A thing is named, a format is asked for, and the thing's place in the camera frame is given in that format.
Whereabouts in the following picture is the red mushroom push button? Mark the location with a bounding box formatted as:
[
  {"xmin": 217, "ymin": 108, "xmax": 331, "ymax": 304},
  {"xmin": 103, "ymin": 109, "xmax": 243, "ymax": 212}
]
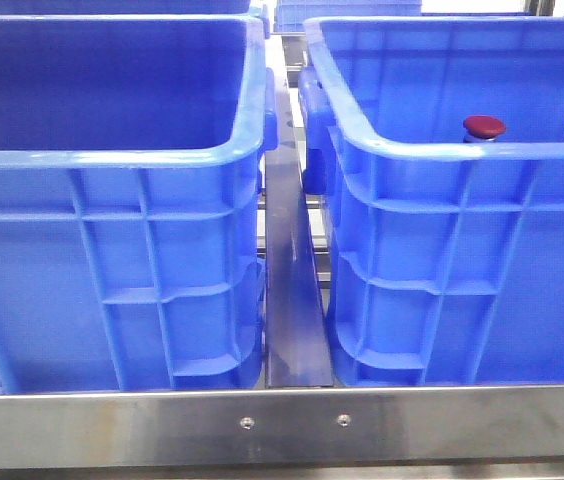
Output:
[{"xmin": 463, "ymin": 115, "xmax": 507, "ymax": 143}]

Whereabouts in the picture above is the blue plastic bin right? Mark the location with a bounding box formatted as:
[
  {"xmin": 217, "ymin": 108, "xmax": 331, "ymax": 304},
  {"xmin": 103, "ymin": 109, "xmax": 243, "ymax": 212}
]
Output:
[{"xmin": 303, "ymin": 16, "xmax": 564, "ymax": 387}]

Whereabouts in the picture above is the blue plastic bin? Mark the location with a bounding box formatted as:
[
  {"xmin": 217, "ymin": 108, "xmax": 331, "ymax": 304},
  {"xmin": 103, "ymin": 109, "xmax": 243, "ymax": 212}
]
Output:
[
  {"xmin": 303, "ymin": 16, "xmax": 564, "ymax": 387},
  {"xmin": 0, "ymin": 15, "xmax": 277, "ymax": 394}
]

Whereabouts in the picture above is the blue plastic bin left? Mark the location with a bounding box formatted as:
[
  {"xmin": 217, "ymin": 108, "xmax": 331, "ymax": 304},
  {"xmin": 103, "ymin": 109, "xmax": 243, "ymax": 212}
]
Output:
[{"xmin": 0, "ymin": 15, "xmax": 277, "ymax": 394}]

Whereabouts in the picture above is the blue bin rear right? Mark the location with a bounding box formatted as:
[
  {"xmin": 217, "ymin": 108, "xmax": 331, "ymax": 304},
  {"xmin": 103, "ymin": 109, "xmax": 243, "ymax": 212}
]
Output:
[{"xmin": 274, "ymin": 0, "xmax": 422, "ymax": 33}]

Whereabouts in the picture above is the blue bin rear left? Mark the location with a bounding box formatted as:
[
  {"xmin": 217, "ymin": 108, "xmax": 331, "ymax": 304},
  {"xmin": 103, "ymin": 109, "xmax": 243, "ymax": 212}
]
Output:
[{"xmin": 0, "ymin": 0, "xmax": 269, "ymax": 24}]

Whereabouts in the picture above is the stainless steel front rail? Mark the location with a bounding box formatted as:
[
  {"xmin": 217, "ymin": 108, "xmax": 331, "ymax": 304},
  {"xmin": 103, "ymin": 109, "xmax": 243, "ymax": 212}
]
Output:
[{"xmin": 0, "ymin": 385, "xmax": 564, "ymax": 469}]

